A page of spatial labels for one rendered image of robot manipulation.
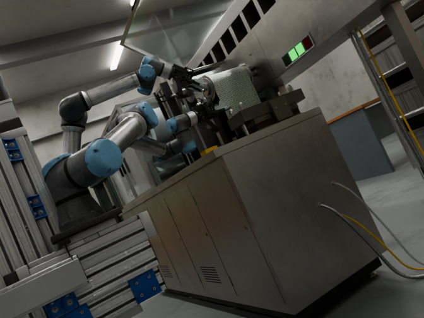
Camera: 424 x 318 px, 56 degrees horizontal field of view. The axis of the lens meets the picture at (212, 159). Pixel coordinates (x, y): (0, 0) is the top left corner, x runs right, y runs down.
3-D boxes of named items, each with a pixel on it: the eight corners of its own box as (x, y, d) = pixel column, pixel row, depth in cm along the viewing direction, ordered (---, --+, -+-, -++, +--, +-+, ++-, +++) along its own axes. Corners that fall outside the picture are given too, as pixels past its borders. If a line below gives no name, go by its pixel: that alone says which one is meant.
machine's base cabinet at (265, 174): (156, 294, 399) (120, 215, 404) (209, 264, 427) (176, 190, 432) (303, 337, 173) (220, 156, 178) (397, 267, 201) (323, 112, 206)
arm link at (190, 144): (182, 156, 208) (173, 137, 209) (200, 147, 204) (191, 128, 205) (175, 158, 201) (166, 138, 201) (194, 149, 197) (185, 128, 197)
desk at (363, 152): (348, 183, 553) (320, 124, 558) (421, 143, 617) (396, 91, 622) (394, 172, 478) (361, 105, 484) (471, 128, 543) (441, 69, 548)
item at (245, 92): (229, 122, 214) (215, 91, 215) (264, 109, 225) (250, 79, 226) (230, 122, 214) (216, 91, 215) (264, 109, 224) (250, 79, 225)
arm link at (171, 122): (170, 137, 203) (163, 122, 204) (188, 130, 208) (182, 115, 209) (174, 133, 196) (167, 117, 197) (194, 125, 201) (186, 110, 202)
